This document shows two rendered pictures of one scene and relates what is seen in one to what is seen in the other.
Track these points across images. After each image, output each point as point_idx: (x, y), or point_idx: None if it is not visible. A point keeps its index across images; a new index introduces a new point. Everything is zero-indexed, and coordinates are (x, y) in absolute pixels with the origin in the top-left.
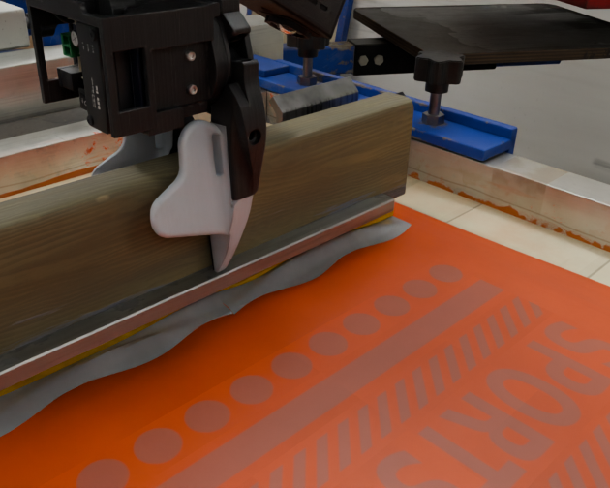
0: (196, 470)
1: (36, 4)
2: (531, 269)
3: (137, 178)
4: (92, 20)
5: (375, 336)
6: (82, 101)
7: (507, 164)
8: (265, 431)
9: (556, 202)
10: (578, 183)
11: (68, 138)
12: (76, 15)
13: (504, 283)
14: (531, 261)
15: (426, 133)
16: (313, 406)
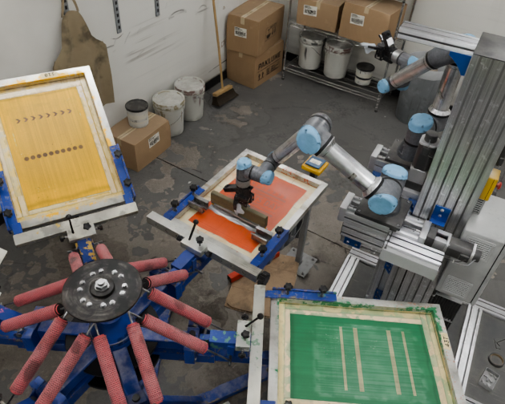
0: (262, 212)
1: (248, 199)
2: (223, 191)
3: (247, 206)
4: (253, 194)
5: None
6: (248, 203)
7: (204, 188)
8: (256, 209)
9: (212, 186)
10: (209, 183)
11: (208, 235)
12: (252, 195)
13: (227, 194)
14: (221, 191)
15: (198, 195)
16: (252, 207)
